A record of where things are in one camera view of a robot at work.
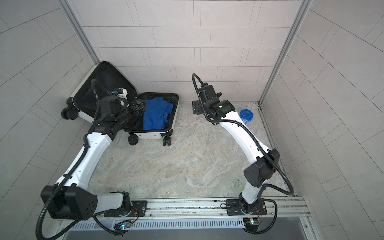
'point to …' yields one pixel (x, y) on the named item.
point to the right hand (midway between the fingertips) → (199, 104)
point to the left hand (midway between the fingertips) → (143, 100)
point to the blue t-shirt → (155, 114)
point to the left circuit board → (122, 225)
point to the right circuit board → (251, 224)
